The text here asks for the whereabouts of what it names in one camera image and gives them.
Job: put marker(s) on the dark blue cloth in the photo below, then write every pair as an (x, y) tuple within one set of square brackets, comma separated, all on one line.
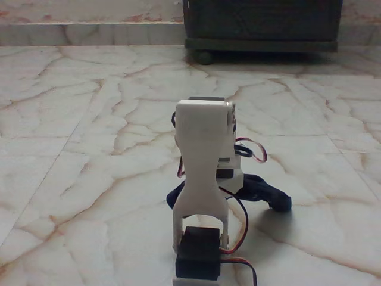
[(268, 193)]

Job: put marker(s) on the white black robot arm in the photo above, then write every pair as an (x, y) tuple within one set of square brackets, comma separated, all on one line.
[(201, 143)]

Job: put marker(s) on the round dark cabinet foot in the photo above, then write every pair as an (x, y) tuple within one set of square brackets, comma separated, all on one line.
[(204, 57)]

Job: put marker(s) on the dark wooden cabinet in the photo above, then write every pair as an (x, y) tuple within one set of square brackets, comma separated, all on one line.
[(262, 24)]

